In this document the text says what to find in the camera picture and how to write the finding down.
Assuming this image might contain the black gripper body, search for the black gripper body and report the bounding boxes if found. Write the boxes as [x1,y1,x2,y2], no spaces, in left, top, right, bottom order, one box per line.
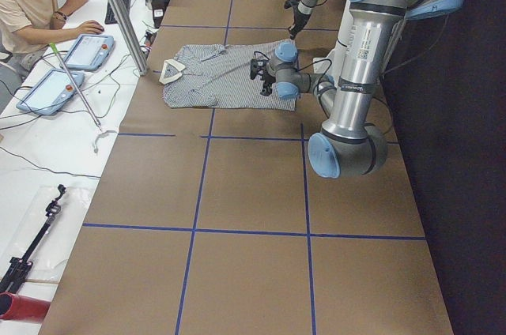
[260,66,276,90]
[289,10,311,37]

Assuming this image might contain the striped polo shirt white collar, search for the striped polo shirt white collar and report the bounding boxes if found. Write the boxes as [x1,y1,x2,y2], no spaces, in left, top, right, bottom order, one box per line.
[163,40,296,111]

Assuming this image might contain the black box with label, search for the black box with label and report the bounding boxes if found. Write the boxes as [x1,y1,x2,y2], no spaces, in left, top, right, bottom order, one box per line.
[151,0,170,28]

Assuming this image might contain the black keyboard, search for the black keyboard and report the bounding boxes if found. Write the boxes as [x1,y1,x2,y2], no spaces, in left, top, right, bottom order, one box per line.
[104,0,133,24]

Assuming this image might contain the far blue teach pendant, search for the far blue teach pendant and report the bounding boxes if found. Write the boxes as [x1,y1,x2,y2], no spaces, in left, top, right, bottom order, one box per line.
[63,34,115,72]

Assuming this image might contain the blue teach pendant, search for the blue teach pendant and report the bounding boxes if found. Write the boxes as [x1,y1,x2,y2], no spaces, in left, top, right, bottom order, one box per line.
[63,34,115,72]
[16,68,75,115]

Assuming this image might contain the near blue teach pendant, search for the near blue teach pendant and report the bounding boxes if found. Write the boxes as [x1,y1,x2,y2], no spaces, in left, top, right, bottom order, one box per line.
[16,68,75,115]

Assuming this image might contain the metal reacher grabber tool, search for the metal reacher grabber tool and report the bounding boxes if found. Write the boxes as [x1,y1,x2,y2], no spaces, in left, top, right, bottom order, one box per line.
[49,43,115,154]

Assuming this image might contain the person in beige shirt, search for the person in beige shirt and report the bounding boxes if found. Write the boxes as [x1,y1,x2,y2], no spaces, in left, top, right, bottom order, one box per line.
[1,0,103,77]

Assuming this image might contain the black tripod stick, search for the black tripod stick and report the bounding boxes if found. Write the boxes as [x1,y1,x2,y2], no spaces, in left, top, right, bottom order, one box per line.
[0,183,68,295]

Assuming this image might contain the red cylinder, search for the red cylinder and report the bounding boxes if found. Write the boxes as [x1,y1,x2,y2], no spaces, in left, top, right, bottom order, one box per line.
[1,292,51,323]

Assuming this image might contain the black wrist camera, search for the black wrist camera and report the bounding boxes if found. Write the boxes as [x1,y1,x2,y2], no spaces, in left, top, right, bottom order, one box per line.
[284,0,300,9]
[250,58,269,81]

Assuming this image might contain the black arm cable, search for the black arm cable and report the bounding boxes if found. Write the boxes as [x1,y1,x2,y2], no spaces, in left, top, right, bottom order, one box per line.
[252,50,337,91]

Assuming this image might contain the aluminium frame post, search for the aluminium frame post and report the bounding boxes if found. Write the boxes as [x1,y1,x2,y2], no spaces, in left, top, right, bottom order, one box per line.
[108,0,148,76]

